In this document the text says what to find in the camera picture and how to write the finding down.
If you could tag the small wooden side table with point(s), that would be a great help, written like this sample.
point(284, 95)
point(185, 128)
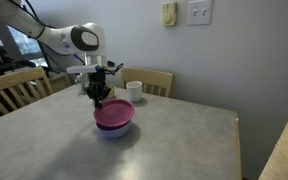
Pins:
point(59, 81)

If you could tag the wooden chair with slatted backrest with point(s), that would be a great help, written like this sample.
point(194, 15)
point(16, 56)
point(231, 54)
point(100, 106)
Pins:
point(14, 78)

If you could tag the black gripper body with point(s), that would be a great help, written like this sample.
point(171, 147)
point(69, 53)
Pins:
point(97, 79)

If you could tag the white light switch plate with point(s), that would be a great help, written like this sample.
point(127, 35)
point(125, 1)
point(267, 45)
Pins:
point(200, 12)

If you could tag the yellow toy piece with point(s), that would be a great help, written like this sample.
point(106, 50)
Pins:
point(109, 88)

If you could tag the pink plastic plate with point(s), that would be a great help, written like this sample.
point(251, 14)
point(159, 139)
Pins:
point(115, 113)

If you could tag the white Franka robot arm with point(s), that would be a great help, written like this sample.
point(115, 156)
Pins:
point(80, 38)

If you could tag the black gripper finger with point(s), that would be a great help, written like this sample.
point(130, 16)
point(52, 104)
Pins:
point(92, 95)
point(102, 93)

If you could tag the white ceramic mug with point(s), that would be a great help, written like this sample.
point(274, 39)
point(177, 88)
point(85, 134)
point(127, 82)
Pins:
point(134, 91)

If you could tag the light wooden counter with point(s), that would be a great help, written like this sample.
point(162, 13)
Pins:
point(287, 146)

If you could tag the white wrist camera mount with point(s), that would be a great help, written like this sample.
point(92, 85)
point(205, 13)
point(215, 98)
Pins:
point(80, 69)

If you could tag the beige wall thermostat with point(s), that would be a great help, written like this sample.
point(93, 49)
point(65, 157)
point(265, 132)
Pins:
point(169, 14)

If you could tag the dark framed window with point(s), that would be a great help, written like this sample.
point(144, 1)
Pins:
point(24, 43)

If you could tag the wooden chair with solid backrest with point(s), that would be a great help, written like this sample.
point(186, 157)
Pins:
point(150, 78)

